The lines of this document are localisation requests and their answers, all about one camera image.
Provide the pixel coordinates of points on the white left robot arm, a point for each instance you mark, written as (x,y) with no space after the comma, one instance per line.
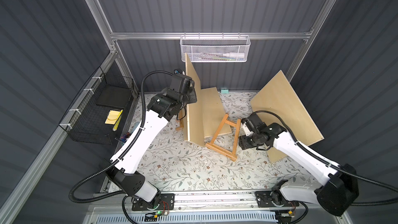
(158,113)

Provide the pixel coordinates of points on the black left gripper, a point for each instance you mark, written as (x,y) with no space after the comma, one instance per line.
(189,93)

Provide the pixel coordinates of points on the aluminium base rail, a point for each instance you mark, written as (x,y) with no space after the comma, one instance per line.
(212,201)

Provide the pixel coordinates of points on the white tube in basket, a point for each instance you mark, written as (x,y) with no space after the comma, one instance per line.
(234,56)

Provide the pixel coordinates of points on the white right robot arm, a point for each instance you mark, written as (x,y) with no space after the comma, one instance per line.
(335,188)

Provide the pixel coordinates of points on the black tray in basket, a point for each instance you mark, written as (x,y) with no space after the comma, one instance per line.
(114,97)

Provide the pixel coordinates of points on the white wire mesh basket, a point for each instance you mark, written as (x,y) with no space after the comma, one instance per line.
(210,48)

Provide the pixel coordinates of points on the small teal box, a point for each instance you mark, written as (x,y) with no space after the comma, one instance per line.
(224,90)

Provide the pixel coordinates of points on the black wire wall basket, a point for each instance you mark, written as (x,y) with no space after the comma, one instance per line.
(85,121)

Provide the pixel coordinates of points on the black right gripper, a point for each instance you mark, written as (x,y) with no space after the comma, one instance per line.
(245,141)

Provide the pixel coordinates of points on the large plywood board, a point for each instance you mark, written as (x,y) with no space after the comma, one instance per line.
(279,97)

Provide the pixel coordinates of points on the pink cup with markers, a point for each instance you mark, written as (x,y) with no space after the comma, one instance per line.
(125,137)

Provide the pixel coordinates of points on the yellow sticky note pad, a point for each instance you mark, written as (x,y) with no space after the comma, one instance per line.
(113,116)

